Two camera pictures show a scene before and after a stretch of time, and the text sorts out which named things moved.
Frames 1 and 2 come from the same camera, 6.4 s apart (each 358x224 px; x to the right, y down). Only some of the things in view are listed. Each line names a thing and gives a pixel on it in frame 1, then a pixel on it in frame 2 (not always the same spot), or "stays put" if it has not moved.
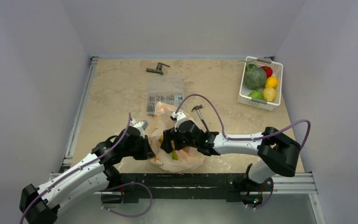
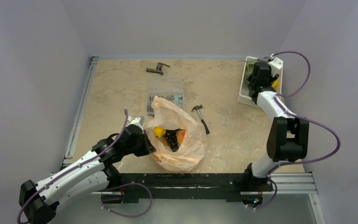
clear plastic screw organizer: (167, 88) stays put
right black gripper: (168, 140) → (256, 81)
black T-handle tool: (158, 68) stays put
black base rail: (131, 187) stays put
